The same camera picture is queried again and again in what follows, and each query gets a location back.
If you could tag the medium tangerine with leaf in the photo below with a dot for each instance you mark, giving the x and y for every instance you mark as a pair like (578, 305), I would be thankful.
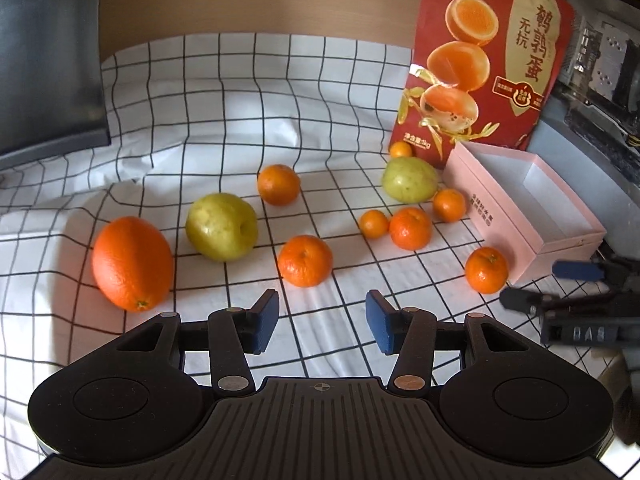
(410, 229)

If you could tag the green pear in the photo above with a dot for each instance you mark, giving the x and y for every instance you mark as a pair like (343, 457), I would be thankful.
(410, 180)

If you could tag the red snack bag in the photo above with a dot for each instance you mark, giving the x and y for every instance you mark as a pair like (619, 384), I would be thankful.
(481, 71)

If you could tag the small tangerine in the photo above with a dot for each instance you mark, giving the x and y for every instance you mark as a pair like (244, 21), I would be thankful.
(373, 224)

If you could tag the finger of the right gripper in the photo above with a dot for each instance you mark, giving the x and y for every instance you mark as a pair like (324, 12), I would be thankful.
(578, 271)
(526, 301)

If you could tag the pink cardboard box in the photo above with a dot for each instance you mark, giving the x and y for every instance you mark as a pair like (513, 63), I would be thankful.
(523, 208)

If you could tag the black framed appliance right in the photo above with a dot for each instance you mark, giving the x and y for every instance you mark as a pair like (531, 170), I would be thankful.
(589, 131)

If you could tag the large orange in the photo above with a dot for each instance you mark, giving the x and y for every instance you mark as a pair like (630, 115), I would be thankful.
(132, 264)

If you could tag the yellow-green apple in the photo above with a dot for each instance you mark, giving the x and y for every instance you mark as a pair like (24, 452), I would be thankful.
(222, 227)

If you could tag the tiny kumquat by bag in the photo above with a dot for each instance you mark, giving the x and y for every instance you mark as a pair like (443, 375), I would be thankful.
(400, 149)

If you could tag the tangerine beside pear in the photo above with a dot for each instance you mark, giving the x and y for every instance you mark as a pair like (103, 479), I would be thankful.
(449, 205)

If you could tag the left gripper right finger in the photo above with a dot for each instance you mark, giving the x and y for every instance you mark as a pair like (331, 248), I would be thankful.
(409, 334)

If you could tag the black monitor left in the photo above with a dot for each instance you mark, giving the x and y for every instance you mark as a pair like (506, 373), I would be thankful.
(52, 97)

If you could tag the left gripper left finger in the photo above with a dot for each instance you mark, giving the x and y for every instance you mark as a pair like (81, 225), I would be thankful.
(234, 332)

